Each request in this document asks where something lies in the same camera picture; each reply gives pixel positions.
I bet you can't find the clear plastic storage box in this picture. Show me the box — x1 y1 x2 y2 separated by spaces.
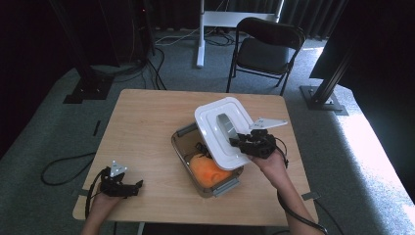
170 121 245 199

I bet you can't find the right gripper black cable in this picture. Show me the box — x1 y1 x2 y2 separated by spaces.
273 136 329 235

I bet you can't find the black metal stand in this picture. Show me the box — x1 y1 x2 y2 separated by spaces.
299 32 349 117
48 0 115 105

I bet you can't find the person's left hand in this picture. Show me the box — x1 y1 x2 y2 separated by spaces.
89 192 123 219

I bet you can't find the black looped floor cable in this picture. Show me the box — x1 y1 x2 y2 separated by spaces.
40 151 97 187

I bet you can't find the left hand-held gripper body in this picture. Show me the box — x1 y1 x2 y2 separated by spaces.
99 160 129 198

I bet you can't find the white floor cable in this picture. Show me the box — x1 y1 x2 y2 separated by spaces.
155 27 201 46

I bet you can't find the black folding chair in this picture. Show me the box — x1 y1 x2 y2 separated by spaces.
225 17 307 97

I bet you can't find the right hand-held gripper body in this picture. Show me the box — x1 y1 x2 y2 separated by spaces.
243 117 289 160

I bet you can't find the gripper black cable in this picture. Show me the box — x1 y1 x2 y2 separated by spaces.
84 167 111 219
273 136 329 235

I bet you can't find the orange plush toy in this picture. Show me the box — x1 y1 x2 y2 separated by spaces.
189 153 234 190

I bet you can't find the black floor cable bundle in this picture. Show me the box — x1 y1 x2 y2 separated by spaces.
114 48 167 91

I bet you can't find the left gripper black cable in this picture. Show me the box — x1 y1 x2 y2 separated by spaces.
84 167 111 219

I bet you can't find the dark curtain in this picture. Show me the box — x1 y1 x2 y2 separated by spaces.
153 0 346 40

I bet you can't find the white box lid grey handle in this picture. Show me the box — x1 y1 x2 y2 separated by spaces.
194 96 255 171

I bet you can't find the person's right hand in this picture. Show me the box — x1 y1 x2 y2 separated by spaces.
249 150 288 190

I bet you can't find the white metal desk frame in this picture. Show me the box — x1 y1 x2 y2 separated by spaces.
195 0 285 69

